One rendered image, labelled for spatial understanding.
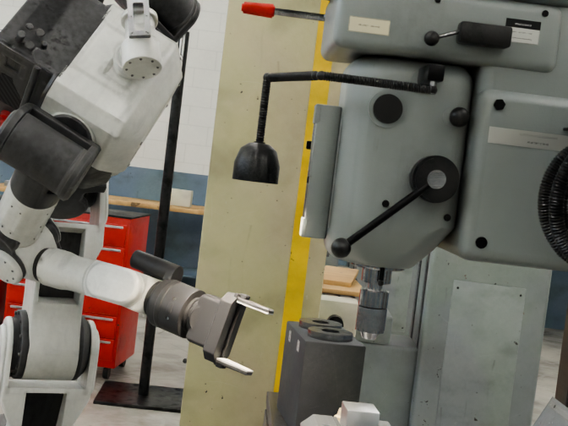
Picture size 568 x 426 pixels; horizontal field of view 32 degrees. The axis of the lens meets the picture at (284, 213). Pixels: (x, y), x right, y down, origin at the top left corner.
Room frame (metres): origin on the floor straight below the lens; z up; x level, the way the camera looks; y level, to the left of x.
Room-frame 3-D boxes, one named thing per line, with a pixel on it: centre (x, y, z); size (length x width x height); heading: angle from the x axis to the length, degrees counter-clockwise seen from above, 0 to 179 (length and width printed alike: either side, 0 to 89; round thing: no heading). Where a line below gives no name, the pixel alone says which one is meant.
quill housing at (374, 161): (1.60, -0.16, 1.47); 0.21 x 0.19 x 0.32; 3
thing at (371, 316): (1.60, -0.16, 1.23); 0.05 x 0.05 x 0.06
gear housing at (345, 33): (1.60, -0.20, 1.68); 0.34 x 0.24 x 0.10; 93
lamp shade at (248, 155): (1.56, 0.05, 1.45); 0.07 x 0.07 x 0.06
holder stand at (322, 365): (2.00, -0.11, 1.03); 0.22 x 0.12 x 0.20; 9
